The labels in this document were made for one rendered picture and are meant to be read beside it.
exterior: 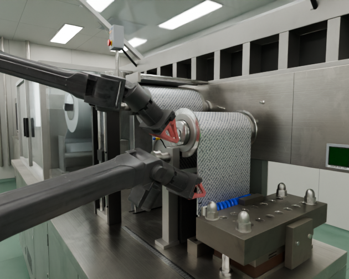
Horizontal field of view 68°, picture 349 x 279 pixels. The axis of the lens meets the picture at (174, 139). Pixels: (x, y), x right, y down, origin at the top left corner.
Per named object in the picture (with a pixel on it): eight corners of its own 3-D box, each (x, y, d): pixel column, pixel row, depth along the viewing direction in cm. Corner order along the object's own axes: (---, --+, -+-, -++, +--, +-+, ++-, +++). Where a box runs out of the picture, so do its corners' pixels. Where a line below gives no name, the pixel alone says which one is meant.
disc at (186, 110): (167, 151, 84) (170, 106, 82) (168, 151, 84) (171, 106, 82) (197, 162, 72) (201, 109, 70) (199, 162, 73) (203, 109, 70)
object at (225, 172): (196, 214, 75) (197, 151, 73) (247, 199, 89) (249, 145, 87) (197, 215, 74) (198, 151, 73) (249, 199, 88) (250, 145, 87)
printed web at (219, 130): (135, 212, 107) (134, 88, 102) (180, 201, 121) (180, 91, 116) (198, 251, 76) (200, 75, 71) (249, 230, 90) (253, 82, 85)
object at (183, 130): (180, 115, 74) (189, 138, 72) (185, 115, 76) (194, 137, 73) (167, 128, 80) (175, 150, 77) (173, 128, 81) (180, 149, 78)
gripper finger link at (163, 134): (176, 151, 71) (155, 129, 66) (161, 148, 76) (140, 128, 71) (189, 133, 73) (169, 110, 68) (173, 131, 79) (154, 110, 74)
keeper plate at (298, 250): (284, 266, 67) (286, 225, 66) (303, 254, 73) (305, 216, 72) (293, 270, 65) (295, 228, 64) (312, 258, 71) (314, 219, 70)
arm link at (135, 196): (159, 165, 55) (132, 149, 60) (133, 212, 54) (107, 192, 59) (181, 175, 66) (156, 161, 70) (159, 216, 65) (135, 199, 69)
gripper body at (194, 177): (193, 200, 66) (173, 191, 62) (170, 191, 74) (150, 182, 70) (202, 177, 68) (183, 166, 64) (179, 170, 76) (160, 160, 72)
